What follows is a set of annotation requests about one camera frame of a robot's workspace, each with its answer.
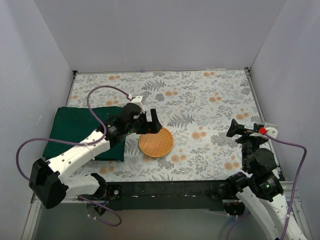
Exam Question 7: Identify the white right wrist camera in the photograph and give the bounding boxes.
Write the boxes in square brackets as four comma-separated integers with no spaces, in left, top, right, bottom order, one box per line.
[249,123,278,139]

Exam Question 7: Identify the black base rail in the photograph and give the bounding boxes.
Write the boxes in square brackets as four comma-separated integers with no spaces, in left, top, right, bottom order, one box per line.
[106,180,237,211]

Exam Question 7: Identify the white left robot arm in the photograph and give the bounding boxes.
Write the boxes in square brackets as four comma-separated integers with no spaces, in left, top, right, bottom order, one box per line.
[29,102,162,209]

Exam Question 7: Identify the floral patterned table mat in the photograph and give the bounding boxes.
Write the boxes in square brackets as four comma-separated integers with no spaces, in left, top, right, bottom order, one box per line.
[66,70,262,182]

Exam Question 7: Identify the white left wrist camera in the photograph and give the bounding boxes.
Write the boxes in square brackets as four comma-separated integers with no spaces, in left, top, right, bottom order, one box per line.
[127,94,145,112]

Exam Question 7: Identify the green surgical cloth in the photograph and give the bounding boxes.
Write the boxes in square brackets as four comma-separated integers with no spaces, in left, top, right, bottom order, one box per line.
[42,106,126,162]

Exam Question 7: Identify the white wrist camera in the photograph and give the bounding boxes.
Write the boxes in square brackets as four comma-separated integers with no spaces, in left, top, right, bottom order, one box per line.
[127,94,145,112]
[249,123,278,139]

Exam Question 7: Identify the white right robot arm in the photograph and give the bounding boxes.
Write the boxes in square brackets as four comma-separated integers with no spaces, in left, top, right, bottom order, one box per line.
[226,119,307,240]

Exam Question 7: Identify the round woven bamboo tray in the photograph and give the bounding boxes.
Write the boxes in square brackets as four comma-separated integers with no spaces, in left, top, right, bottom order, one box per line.
[138,127,174,158]

